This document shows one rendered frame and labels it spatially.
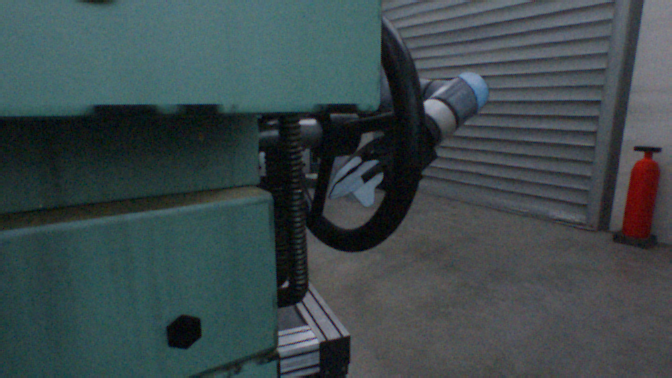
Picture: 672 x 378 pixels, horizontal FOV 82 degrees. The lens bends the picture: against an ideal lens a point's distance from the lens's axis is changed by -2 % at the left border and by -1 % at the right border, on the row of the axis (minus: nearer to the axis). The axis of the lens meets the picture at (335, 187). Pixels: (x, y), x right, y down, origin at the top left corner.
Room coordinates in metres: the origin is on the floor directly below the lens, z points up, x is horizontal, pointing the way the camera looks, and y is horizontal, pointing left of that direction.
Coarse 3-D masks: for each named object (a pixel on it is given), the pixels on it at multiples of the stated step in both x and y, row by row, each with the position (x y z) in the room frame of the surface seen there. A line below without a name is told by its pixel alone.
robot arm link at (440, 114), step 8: (424, 104) 0.69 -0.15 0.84; (432, 104) 0.68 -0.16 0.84; (440, 104) 0.67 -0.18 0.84; (432, 112) 0.66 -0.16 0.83; (440, 112) 0.66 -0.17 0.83; (448, 112) 0.67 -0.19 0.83; (432, 120) 0.65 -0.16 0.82; (440, 120) 0.66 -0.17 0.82; (448, 120) 0.66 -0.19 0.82; (440, 128) 0.65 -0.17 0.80; (448, 128) 0.66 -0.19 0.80; (440, 136) 0.66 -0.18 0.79; (448, 136) 0.68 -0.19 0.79
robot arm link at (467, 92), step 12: (468, 72) 0.74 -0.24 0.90; (432, 84) 0.74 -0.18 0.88; (444, 84) 0.73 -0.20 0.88; (456, 84) 0.71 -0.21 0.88; (468, 84) 0.71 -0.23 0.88; (480, 84) 0.71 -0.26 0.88; (432, 96) 0.70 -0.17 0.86; (444, 96) 0.69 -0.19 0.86; (456, 96) 0.69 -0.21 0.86; (468, 96) 0.69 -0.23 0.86; (480, 96) 0.71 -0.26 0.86; (456, 108) 0.68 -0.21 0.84; (468, 108) 0.69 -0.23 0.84; (456, 120) 0.67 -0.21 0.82
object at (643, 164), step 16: (640, 160) 2.30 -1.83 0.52; (640, 176) 2.26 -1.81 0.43; (656, 176) 2.23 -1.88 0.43; (640, 192) 2.25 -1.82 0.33; (656, 192) 2.23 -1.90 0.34; (640, 208) 2.24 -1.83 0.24; (624, 224) 2.30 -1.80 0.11; (640, 224) 2.23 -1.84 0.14; (624, 240) 2.26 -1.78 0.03; (640, 240) 2.20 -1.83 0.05; (656, 240) 2.28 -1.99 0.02
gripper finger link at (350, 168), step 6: (354, 162) 0.62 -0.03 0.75; (360, 162) 0.61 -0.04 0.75; (342, 168) 0.62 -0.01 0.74; (348, 168) 0.61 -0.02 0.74; (354, 168) 0.61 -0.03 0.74; (342, 174) 0.60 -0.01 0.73; (348, 174) 0.60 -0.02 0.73; (336, 180) 0.59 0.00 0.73; (342, 180) 0.60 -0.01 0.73; (330, 192) 0.58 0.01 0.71; (348, 198) 0.61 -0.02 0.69; (354, 198) 0.62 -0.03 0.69
